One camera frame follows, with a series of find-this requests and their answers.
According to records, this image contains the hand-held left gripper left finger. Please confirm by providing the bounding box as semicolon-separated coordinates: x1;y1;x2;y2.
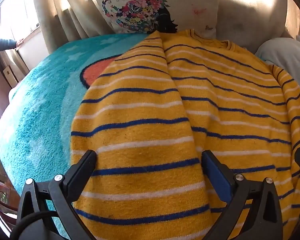
16;150;98;240

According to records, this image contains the teal printed fleece blanket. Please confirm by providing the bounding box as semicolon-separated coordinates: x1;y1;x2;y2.
0;34;153;240

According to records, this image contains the light blue fleece cloth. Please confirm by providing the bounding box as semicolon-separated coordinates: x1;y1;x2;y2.
255;36;300;98

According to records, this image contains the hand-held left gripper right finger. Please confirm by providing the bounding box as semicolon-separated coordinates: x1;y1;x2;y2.
201;150;283;240

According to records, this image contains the black cable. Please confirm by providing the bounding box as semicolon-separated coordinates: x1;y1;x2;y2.
10;210;56;240

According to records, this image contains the another person's forearm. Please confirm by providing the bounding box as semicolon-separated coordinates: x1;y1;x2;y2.
0;38;18;55

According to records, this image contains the yellow striped sweater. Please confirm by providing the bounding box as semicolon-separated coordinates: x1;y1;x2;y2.
70;29;300;240

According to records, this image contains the white floral print pillow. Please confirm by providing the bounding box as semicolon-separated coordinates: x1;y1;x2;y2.
82;0;219;39

